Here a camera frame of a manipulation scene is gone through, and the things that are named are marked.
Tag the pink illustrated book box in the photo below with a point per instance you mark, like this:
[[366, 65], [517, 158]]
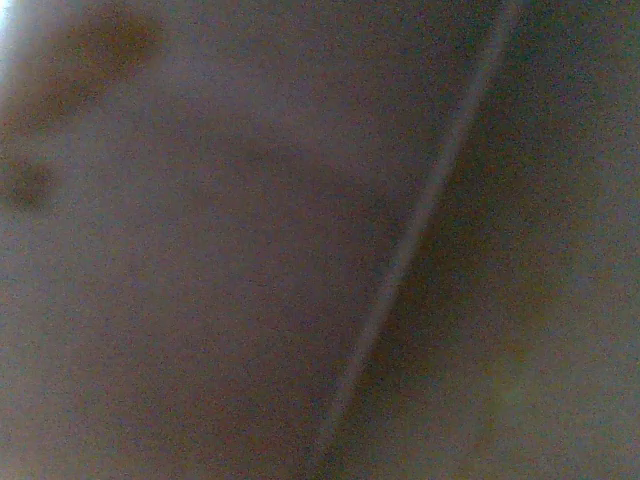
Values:
[[200, 250]]

